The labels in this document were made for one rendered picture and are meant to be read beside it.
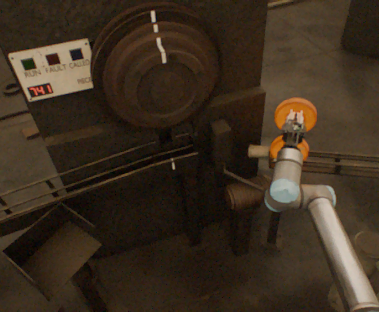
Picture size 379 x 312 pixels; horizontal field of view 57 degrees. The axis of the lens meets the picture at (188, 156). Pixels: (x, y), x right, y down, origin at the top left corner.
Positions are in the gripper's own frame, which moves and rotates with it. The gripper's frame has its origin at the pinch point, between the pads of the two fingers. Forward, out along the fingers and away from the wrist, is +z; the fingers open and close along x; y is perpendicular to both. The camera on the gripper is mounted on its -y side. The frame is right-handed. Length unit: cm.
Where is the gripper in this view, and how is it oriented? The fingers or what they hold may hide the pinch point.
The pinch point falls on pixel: (296, 112)
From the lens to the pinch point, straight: 141.9
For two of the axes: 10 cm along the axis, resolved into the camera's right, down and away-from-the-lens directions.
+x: -9.5, -1.5, 2.6
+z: 2.6, -8.5, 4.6
